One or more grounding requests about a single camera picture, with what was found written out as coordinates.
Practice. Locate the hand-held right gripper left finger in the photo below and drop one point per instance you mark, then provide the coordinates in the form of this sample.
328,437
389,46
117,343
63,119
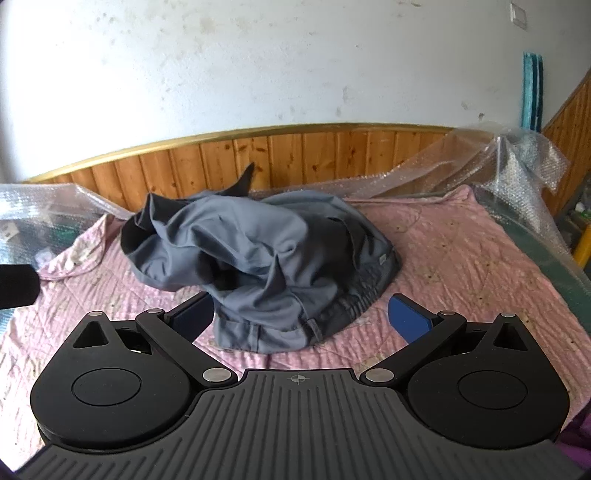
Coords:
194,316

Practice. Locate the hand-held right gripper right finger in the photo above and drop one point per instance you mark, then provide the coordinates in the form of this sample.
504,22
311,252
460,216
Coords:
408,318

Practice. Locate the grey pants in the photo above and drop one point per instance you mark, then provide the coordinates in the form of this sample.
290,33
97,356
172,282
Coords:
258,258

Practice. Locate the pink bear-print blanket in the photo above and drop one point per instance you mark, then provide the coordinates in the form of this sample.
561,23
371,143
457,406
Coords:
461,258

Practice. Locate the green mattress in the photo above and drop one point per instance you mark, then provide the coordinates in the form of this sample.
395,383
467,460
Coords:
545,249

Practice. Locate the yellow cylinder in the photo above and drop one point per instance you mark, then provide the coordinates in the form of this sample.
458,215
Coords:
582,249

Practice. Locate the clear bubble wrap sheet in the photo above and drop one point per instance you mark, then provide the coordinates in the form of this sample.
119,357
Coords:
521,157

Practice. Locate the purple cloth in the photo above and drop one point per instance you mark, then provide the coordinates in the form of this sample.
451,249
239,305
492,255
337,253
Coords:
575,438

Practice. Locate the teal striped board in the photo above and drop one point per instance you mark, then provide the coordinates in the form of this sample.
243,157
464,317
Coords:
533,92

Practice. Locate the white wall switch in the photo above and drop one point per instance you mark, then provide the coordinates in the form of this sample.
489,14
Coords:
519,16

